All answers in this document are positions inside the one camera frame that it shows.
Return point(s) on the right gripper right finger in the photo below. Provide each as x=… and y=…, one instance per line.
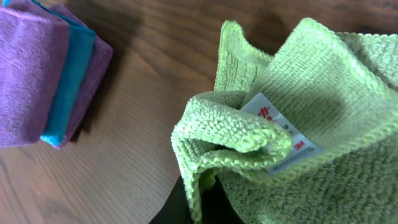
x=216, y=207

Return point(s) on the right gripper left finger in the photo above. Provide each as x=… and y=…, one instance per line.
x=175, y=209

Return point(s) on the green cloth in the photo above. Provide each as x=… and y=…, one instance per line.
x=307, y=135

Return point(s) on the folded blue cloth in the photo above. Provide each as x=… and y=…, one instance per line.
x=71, y=84

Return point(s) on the folded purple cloth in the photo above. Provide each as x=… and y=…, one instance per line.
x=31, y=74

